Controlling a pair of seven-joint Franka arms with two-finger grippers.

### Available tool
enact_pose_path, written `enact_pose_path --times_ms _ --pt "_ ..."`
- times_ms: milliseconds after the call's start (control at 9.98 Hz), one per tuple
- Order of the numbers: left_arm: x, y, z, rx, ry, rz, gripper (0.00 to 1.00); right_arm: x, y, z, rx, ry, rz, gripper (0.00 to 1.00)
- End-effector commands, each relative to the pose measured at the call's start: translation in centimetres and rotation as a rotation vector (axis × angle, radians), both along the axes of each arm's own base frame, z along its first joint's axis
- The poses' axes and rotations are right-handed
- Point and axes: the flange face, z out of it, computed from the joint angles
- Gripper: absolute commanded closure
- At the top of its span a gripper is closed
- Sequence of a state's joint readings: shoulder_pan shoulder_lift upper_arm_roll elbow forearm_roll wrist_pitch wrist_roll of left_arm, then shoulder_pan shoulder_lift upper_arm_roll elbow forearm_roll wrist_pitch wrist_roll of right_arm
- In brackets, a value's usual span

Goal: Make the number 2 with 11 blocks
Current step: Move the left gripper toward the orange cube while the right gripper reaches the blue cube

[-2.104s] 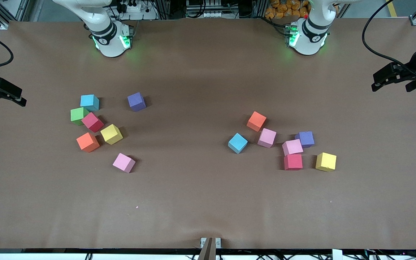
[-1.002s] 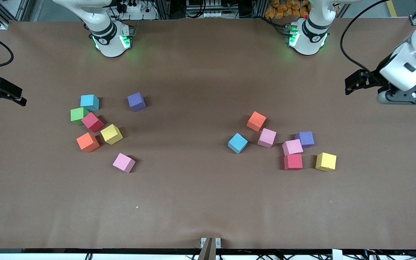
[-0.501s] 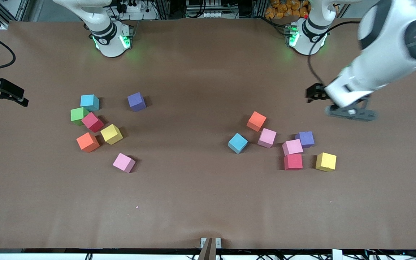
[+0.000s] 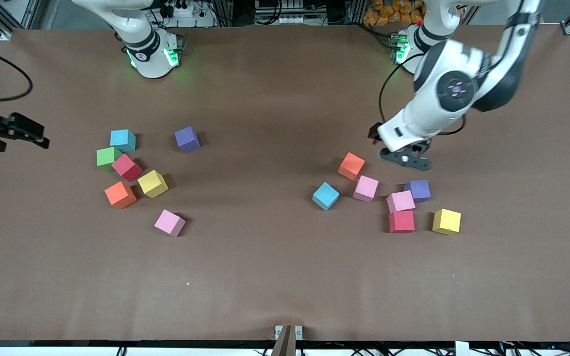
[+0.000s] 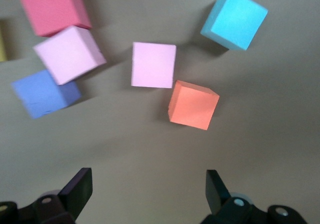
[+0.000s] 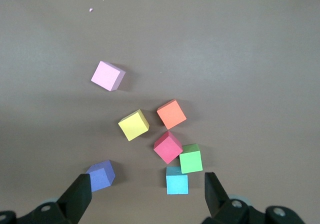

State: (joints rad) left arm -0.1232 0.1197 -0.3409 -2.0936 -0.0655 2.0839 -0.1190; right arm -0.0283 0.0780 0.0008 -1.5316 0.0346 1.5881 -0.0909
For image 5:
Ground brown table mat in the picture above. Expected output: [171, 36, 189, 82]
[0, 0, 320, 224]

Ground yellow foam cube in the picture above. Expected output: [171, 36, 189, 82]
[0, 20, 7, 62]

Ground light pink foam cube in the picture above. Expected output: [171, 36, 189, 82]
[32, 25, 108, 86]
[130, 41, 177, 89]

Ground violet blue foam cube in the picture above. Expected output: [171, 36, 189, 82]
[10, 69, 83, 120]

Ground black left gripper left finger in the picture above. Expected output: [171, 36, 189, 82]
[0, 167, 94, 224]

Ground deep pink foam cube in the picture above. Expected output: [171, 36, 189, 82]
[14, 0, 93, 38]

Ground light blue foam cube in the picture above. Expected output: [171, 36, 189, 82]
[200, 0, 269, 51]

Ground orange foam cube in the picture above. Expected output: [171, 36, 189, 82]
[167, 80, 221, 131]

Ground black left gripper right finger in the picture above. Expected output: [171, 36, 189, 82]
[201, 169, 309, 224]

